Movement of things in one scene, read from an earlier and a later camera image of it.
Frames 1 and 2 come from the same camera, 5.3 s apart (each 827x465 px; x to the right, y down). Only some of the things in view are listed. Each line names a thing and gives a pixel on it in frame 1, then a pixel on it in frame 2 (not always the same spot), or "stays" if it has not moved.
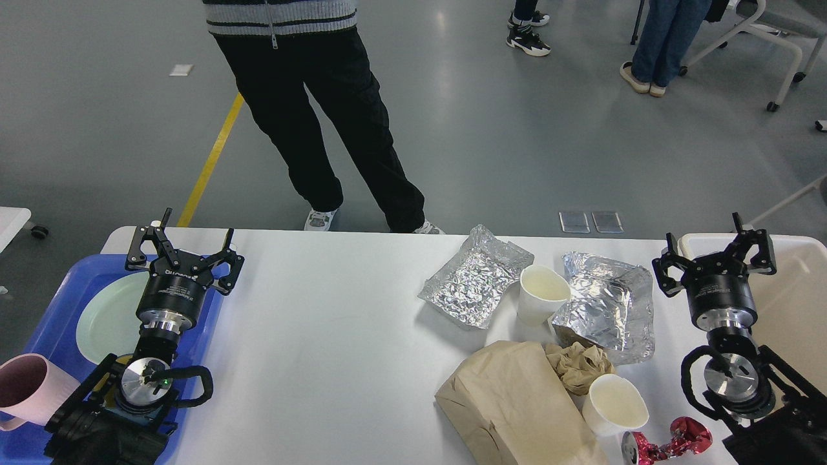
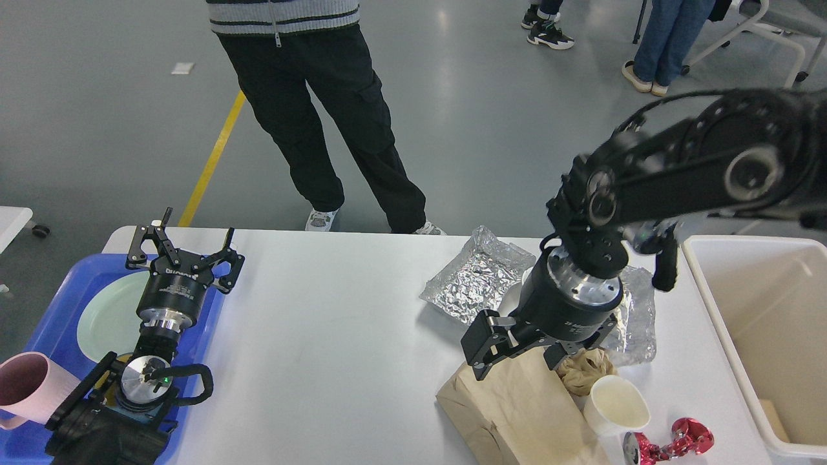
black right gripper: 718,287 -> 555,303
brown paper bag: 510,405 stays
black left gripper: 172,299 stays
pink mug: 33,389 stays
